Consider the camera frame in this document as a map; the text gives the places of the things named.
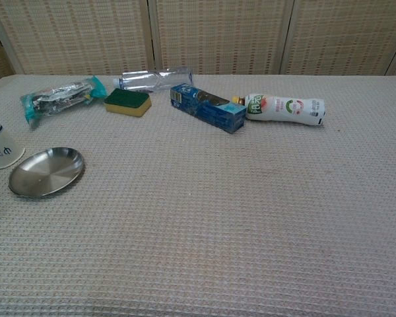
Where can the green yellow sponge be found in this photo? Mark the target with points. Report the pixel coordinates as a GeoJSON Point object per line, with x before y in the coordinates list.
{"type": "Point", "coordinates": [127, 102]}

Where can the beige woven tablecloth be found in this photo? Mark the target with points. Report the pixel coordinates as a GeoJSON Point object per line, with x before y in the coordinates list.
{"type": "Point", "coordinates": [217, 214]}

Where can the teal snack packet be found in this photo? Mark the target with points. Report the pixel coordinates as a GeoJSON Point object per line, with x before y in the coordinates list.
{"type": "Point", "coordinates": [59, 97]}

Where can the round steel dish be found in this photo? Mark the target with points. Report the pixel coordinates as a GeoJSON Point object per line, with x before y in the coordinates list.
{"type": "Point", "coordinates": [46, 173]}

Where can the white drink bottle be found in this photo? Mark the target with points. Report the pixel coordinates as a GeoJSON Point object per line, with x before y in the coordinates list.
{"type": "Point", "coordinates": [283, 109]}

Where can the white paper cup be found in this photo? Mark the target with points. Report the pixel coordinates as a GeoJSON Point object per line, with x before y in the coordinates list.
{"type": "Point", "coordinates": [0, 148]}

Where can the clear plastic water bottle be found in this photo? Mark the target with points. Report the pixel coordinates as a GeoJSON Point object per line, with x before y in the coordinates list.
{"type": "Point", "coordinates": [151, 79]}

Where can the blue cookie box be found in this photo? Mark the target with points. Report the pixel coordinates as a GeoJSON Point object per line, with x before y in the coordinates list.
{"type": "Point", "coordinates": [208, 110]}

